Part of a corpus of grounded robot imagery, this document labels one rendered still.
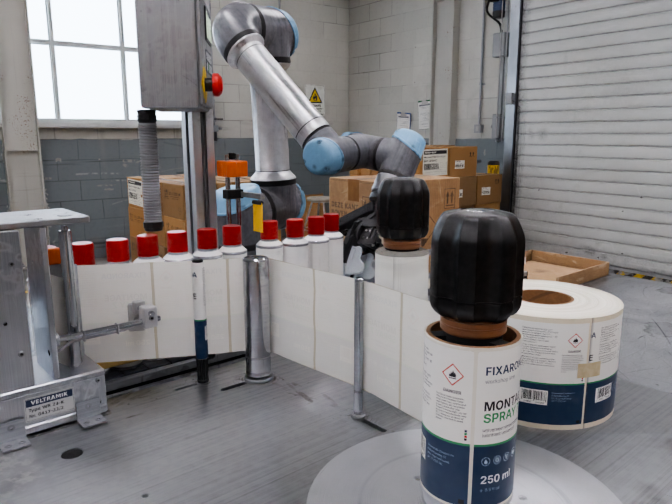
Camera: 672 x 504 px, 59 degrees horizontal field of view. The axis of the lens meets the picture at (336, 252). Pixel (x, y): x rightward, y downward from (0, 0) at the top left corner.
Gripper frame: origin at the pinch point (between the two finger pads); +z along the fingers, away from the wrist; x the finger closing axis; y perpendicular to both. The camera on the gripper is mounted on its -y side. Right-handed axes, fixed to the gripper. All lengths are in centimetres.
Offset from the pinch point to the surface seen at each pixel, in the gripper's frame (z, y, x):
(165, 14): -25, -1, -57
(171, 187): -50, -316, 101
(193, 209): -0.8, -13.0, -32.3
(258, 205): -5.3, -0.6, -27.1
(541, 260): -38, -8, 86
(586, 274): -32, 13, 73
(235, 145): -160, -513, 240
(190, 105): -13.8, 0.6, -47.5
